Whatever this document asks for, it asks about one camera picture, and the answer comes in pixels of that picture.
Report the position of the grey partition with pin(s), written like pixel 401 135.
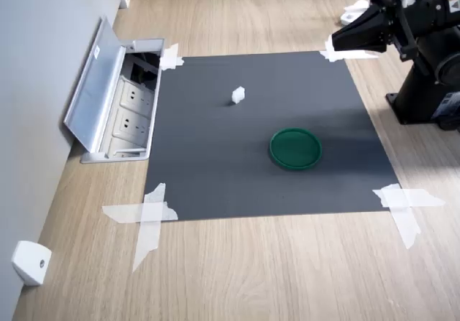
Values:
pixel 39 84

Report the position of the small white taped bracket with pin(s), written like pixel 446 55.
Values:
pixel 354 8

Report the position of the round green lid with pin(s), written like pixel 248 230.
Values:
pixel 295 149

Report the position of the dark grey mat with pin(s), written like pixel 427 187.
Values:
pixel 223 163

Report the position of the small white plastic terminal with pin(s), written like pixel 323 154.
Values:
pixel 238 95

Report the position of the white tape strip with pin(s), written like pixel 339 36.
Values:
pixel 148 238
pixel 332 56
pixel 407 225
pixel 169 58
pixel 413 197
pixel 122 214

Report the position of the white power socket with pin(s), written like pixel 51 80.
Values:
pixel 131 123
pixel 137 97

